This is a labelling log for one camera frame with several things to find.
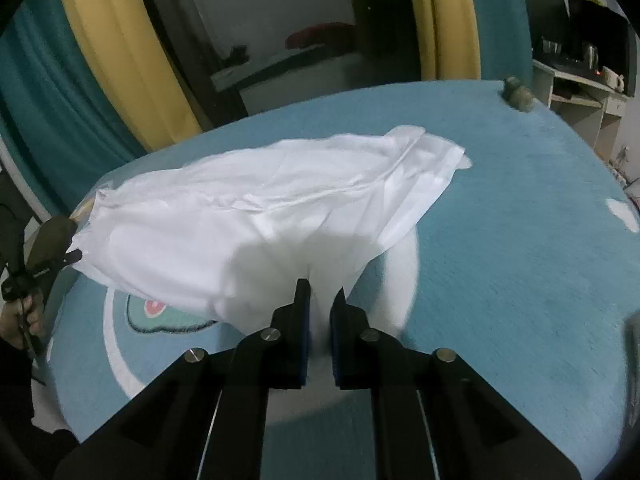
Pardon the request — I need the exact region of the large black monitor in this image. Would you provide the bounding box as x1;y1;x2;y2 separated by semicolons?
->
567;0;631;86

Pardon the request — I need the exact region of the narrow teal curtain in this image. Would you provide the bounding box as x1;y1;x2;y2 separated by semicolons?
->
465;0;536;83

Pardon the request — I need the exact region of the wide yellow curtain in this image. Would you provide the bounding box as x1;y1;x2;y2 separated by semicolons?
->
55;0;206;153

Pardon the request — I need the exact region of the dark glass sliding door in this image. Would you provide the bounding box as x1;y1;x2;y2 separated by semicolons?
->
135;0;426;121

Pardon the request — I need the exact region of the silver smartphone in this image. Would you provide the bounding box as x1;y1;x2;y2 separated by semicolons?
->
620;310;640;376

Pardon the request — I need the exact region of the person's left hand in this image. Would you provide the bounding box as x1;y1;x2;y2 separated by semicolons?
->
0;292;46;353

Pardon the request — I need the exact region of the white mug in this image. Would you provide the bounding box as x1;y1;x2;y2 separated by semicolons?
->
602;66;626;92

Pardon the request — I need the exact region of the small green toy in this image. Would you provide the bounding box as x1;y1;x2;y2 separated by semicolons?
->
502;76;533;113

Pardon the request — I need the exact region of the white computer desk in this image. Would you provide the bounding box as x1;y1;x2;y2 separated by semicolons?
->
532;57;628;161

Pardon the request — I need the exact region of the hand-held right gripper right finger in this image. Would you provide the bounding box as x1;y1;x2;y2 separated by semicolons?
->
330;287;583;480

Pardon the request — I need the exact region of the wide teal curtain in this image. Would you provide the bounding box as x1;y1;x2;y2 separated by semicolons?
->
0;0;151;221

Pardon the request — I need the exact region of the slim black monitor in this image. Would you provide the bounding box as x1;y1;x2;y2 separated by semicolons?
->
520;0;571;61

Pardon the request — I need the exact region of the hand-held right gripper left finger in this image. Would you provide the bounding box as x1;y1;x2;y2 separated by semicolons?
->
52;278;313;480

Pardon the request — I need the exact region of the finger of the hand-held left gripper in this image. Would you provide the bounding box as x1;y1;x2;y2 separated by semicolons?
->
50;249;83;273

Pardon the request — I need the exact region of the white hooded jacket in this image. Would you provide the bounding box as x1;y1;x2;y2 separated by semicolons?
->
67;125;473;346

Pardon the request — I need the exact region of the narrow yellow curtain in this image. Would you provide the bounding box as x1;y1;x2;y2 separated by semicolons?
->
402;0;483;81

